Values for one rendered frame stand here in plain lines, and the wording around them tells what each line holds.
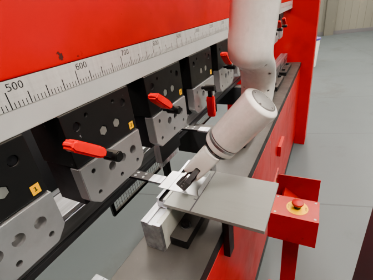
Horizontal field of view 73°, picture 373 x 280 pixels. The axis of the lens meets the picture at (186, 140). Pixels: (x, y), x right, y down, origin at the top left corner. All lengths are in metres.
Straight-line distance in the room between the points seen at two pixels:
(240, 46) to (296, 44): 2.21
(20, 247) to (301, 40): 2.57
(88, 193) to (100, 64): 0.20
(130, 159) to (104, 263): 1.52
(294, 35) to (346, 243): 1.76
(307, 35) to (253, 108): 2.19
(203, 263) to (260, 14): 0.57
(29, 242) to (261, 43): 0.47
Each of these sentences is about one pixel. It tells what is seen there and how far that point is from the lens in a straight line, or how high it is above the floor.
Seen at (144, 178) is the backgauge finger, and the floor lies 1.00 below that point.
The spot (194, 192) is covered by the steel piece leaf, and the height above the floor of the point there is 1.00.
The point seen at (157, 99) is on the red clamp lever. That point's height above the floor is 1.30.
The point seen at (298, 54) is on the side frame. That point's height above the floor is 0.94.
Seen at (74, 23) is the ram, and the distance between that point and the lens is 0.42.
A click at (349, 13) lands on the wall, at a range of 11.18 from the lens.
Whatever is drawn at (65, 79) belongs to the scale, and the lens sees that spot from 0.40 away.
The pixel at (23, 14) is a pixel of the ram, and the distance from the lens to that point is 0.38.
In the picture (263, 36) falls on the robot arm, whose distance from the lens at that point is 0.50.
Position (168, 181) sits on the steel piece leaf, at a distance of 0.77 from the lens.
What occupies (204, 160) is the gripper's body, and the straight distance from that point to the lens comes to 0.61.
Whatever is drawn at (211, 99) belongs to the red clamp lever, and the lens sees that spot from 0.74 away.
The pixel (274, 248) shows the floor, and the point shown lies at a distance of 1.89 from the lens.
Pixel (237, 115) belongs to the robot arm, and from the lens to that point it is 0.54.
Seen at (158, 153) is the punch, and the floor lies 1.13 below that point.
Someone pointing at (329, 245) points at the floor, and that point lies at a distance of 1.98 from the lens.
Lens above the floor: 1.45
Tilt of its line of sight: 27 degrees down
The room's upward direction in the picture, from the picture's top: 8 degrees counter-clockwise
